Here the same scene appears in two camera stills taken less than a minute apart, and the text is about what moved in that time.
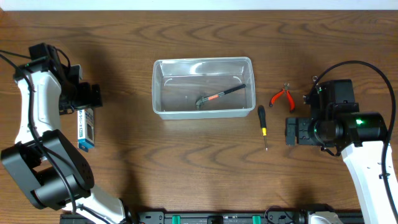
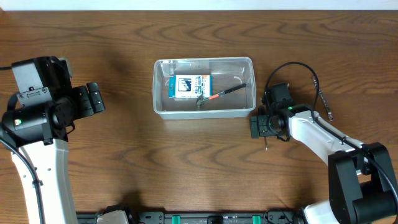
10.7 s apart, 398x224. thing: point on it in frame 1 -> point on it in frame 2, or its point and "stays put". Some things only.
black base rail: [228, 218] stays put
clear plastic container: [178, 83] stays put
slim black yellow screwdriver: [262, 114] stays put
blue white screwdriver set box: [86, 129] -> [191, 86]
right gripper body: [305, 129] -> [265, 127]
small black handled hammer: [213, 96] stays put
